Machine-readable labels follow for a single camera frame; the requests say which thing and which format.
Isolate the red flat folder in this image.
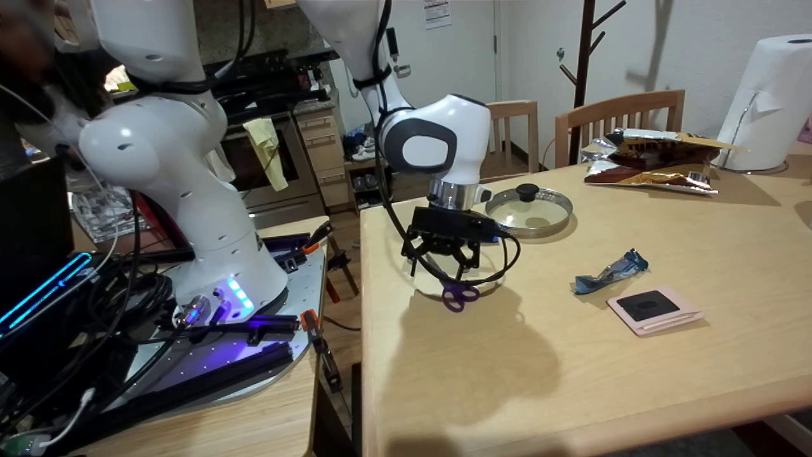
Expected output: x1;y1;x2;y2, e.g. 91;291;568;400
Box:
124;188;198;266

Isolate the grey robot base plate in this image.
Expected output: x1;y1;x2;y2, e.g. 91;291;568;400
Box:
124;229;334;400

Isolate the orange handled black clamp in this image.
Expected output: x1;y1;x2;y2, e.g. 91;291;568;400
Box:
301;306;345;394
296;220;339;257

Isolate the glass pot lid black knob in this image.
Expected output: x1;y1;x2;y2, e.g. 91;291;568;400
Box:
482;179;576;240

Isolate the black monitor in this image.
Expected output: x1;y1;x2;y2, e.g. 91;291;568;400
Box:
0;155;76;306

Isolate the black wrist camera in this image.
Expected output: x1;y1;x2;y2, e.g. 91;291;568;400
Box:
467;210;505;245

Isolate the white paper door sign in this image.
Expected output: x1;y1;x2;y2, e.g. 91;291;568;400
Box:
422;0;458;29

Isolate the brown chip bag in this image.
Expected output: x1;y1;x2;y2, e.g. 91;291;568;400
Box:
606;127;732;170

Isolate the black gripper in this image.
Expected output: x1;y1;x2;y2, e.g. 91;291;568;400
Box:
403;202;487;290

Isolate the wooden slat chair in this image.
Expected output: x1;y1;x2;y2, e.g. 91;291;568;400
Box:
553;85;688;167
485;95;543;182

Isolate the black box with blue light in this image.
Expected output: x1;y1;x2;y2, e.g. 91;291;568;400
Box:
0;248;99;335

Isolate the yellow hanging cloth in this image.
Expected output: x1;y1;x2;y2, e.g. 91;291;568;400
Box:
242;113;293;195

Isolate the wooden drawer cabinet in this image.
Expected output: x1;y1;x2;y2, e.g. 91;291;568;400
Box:
289;95;359;214

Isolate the black door lock device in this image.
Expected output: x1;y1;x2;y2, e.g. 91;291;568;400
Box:
384;26;407;60

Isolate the dark blue snack wrapper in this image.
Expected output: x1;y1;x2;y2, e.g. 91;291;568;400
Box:
571;245;652;297

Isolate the pink box with black panel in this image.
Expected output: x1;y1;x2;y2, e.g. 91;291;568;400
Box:
605;282;705;340

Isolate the dark wooden coat rack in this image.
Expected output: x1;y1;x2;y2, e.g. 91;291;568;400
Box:
557;0;632;167

